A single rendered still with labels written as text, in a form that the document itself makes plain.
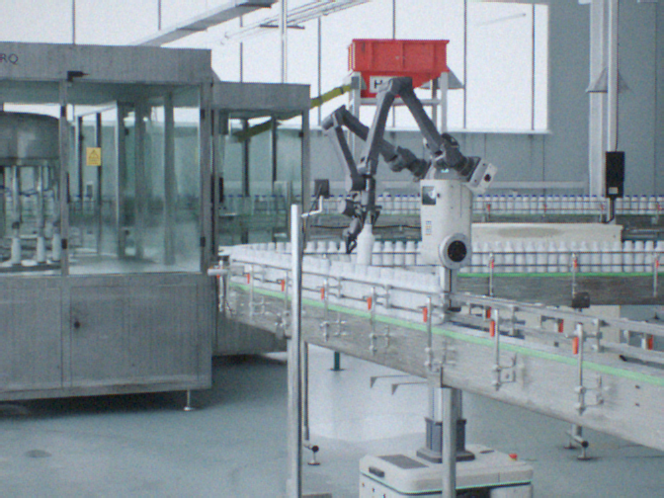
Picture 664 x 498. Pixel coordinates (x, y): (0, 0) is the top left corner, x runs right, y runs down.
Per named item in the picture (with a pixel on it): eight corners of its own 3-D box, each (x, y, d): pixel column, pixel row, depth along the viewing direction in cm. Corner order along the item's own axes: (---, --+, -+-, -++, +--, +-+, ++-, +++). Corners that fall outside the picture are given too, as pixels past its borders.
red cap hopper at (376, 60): (350, 346, 1218) (351, 38, 1203) (344, 337, 1289) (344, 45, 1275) (450, 345, 1225) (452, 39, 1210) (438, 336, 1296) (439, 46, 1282)
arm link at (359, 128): (340, 95, 588) (327, 105, 596) (330, 116, 580) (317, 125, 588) (416, 154, 601) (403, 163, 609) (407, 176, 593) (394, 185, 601)
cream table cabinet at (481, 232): (597, 377, 1019) (599, 223, 1013) (620, 389, 958) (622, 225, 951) (455, 378, 1011) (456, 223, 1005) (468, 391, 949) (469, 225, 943)
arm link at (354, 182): (376, 160, 536) (365, 166, 544) (352, 158, 530) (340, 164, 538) (378, 189, 534) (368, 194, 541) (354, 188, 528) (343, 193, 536)
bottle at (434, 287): (425, 323, 458) (426, 275, 457) (443, 323, 457) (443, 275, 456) (425, 324, 452) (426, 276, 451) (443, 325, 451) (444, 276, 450)
